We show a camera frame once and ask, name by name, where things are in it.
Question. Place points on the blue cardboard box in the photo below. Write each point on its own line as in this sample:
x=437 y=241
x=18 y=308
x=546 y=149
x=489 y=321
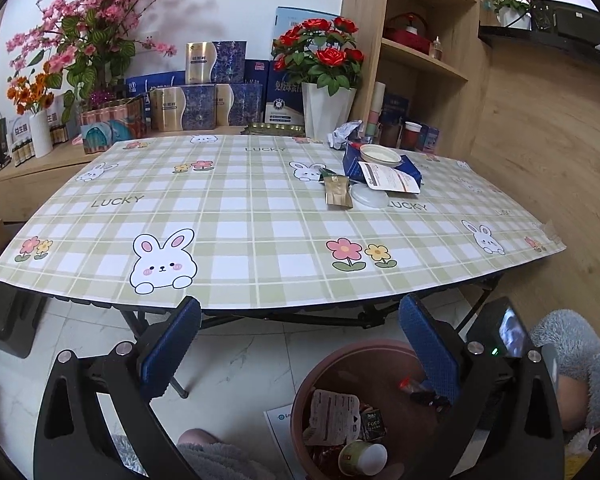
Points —
x=355 y=165

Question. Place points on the orange flower bunch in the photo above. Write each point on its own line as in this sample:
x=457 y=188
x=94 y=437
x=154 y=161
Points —
x=30 y=92

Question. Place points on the light blue carton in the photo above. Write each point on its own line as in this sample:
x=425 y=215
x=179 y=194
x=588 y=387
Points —
x=292 y=15

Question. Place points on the white noodle cup green label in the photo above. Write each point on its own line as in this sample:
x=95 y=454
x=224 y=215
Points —
x=370 y=457

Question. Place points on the blue box with cookie picture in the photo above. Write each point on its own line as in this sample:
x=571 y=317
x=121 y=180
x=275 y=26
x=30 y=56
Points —
x=397 y=107

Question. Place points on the fluffy robe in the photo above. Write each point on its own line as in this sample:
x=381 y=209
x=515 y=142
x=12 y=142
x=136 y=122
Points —
x=230 y=462

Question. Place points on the gold sachet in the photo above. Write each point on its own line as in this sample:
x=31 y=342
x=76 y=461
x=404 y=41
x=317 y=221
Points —
x=337 y=192

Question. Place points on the white paper receipt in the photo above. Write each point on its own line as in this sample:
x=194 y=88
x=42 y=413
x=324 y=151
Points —
x=387 y=177

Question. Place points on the red rose plant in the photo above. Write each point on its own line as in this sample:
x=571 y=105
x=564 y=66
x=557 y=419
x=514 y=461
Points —
x=330 y=57

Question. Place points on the red teapot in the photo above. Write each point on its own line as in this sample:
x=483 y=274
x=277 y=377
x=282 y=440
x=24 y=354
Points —
x=405 y=37

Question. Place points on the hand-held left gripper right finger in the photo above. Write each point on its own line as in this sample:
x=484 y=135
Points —
x=427 y=347

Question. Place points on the blue box with round emblem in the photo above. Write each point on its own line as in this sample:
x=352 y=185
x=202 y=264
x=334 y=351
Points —
x=282 y=105

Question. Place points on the blue flat gift box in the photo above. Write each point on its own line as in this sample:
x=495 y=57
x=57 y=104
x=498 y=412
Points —
x=155 y=85

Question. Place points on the black counter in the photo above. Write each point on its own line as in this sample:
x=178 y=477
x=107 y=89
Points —
x=530 y=42

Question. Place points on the black folding table frame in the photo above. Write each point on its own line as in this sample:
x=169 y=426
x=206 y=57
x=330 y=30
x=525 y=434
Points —
x=330 y=316

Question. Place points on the white printed packaging bag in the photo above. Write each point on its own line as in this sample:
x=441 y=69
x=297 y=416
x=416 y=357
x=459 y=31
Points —
x=332 y=412

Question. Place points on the small glass bottle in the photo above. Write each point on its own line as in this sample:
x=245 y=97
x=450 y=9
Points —
x=435 y=51

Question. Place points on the white tall vase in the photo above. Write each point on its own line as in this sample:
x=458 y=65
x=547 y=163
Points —
x=41 y=135

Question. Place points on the red lighter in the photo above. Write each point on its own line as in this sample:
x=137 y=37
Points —
x=415 y=387

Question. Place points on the small blue purple box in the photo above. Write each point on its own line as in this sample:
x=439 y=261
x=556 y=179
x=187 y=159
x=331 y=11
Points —
x=431 y=140

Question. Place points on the folding table with checked cloth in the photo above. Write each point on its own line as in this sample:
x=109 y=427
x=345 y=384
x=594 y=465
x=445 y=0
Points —
x=260 y=230

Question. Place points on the red cup with white lid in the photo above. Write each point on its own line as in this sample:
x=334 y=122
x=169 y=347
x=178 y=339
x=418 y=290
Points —
x=413 y=137

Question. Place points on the brown jar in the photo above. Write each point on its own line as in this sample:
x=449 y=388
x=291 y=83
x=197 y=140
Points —
x=392 y=136

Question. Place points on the white plastic lid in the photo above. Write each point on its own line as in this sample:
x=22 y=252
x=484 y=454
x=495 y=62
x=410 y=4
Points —
x=370 y=197

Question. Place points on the blue and gold gift box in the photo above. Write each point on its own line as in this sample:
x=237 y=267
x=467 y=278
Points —
x=225 y=62
x=245 y=105
x=190 y=107

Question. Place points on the white bottle gift box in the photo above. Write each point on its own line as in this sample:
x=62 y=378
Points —
x=19 y=130
x=60 y=127

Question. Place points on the yellow cloth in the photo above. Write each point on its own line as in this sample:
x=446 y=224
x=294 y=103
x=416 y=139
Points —
x=590 y=460

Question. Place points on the white leaflet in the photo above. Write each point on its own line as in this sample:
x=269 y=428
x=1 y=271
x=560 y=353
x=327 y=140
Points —
x=280 y=430

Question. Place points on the dark blue carton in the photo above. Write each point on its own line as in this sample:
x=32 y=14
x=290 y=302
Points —
x=257 y=72

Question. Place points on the wooden shelf unit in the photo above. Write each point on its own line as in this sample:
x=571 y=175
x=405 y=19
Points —
x=365 y=20

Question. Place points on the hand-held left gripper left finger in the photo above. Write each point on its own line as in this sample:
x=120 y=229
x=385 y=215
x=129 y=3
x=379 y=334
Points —
x=172 y=345

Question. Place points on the person's left leg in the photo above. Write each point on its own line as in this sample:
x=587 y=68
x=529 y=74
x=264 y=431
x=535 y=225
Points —
x=195 y=437

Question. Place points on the small white pot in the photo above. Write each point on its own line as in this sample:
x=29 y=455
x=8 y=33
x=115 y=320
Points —
x=514 y=19

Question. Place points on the black tissue pack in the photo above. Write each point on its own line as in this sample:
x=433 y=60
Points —
x=375 y=422

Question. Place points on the gold blister tray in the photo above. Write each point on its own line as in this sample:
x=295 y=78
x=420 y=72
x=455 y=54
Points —
x=275 y=129

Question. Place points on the crumpled silver wrapper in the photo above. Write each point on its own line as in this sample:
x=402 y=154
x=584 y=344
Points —
x=347 y=134

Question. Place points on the pink blossom plant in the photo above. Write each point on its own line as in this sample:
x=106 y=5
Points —
x=105 y=25

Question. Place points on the brown round bin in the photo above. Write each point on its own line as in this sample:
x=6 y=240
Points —
x=360 y=365

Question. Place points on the clear tape strip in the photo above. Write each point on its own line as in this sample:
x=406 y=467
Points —
x=550 y=232

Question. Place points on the stack of pastel paper cups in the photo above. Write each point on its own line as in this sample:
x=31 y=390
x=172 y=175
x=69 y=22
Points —
x=375 y=105

